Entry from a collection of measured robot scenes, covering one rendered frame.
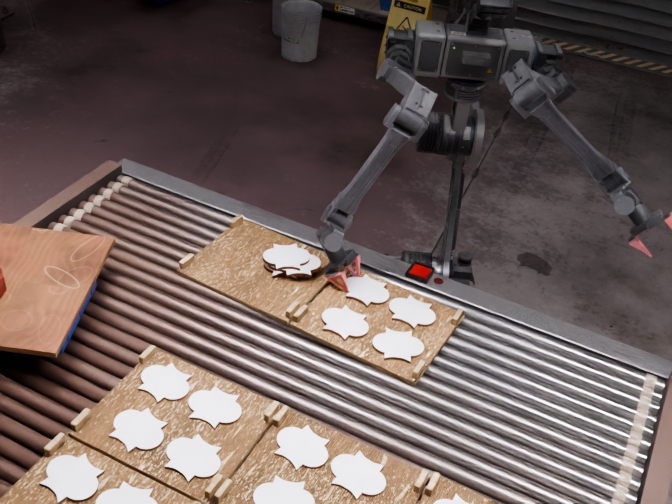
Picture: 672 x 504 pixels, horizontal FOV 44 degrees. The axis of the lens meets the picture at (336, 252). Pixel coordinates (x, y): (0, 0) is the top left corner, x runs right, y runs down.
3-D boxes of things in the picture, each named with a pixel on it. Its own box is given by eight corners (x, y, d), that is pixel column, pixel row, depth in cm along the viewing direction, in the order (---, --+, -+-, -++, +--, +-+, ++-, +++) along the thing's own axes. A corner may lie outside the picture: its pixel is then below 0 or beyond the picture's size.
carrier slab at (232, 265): (240, 221, 282) (240, 217, 281) (345, 265, 268) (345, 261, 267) (176, 274, 257) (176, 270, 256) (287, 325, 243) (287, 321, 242)
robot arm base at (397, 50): (408, 72, 279) (414, 38, 271) (409, 82, 272) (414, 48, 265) (383, 69, 278) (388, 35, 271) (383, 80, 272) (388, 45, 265)
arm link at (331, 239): (352, 216, 255) (328, 203, 252) (361, 222, 244) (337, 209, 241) (334, 250, 255) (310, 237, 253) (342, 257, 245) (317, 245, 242)
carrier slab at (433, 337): (348, 267, 268) (348, 263, 267) (463, 317, 253) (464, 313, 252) (289, 327, 243) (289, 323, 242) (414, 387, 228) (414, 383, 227)
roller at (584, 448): (58, 228, 277) (54, 217, 273) (641, 470, 217) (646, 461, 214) (48, 237, 274) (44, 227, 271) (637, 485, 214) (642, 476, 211)
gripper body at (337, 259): (357, 253, 257) (346, 233, 254) (341, 270, 249) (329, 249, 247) (341, 257, 261) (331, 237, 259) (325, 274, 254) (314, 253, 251)
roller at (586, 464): (47, 237, 273) (45, 225, 270) (637, 486, 214) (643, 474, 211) (36, 244, 270) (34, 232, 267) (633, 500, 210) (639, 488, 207)
